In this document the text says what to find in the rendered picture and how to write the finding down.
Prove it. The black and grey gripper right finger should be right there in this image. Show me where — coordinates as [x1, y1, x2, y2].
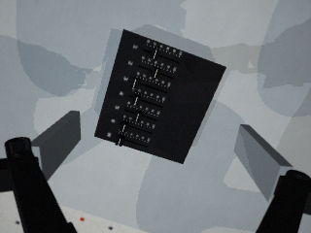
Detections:
[234, 124, 311, 233]

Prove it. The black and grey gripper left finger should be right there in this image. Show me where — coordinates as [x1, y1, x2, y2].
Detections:
[0, 111, 81, 233]

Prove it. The black lighting desk panel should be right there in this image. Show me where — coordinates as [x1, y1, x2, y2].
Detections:
[94, 29, 226, 164]

